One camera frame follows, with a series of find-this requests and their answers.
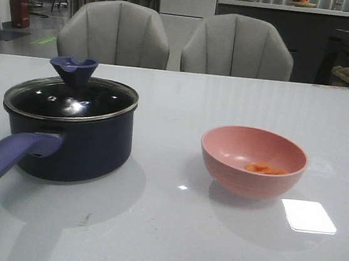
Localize beige chair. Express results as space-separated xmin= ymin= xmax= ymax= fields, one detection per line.
xmin=56 ymin=0 xmax=170 ymax=70
xmin=180 ymin=14 xmax=294 ymax=81

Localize fruit plate on counter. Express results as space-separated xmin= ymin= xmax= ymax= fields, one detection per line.
xmin=290 ymin=0 xmax=317 ymax=8

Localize white cabinet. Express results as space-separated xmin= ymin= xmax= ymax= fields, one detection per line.
xmin=159 ymin=0 xmax=216 ymax=71

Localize orange ham slices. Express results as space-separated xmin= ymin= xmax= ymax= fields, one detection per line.
xmin=245 ymin=161 xmax=288 ymax=175

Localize dark blue saucepan purple handle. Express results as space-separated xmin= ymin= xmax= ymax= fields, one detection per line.
xmin=0 ymin=102 xmax=136 ymax=182

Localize grey counter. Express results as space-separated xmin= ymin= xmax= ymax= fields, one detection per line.
xmin=216 ymin=0 xmax=349 ymax=83

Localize right beige chair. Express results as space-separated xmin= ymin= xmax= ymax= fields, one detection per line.
xmin=180 ymin=14 xmax=294 ymax=81

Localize pink bowl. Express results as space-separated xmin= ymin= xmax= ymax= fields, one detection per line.
xmin=201 ymin=125 xmax=308 ymax=199

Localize left beige chair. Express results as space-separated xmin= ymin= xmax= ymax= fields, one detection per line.
xmin=56 ymin=0 xmax=170 ymax=70

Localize red trash bin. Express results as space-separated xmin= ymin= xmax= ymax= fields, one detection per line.
xmin=9 ymin=0 xmax=30 ymax=29

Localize glass lid blue knob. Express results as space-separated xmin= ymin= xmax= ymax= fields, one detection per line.
xmin=3 ymin=56 xmax=138 ymax=122

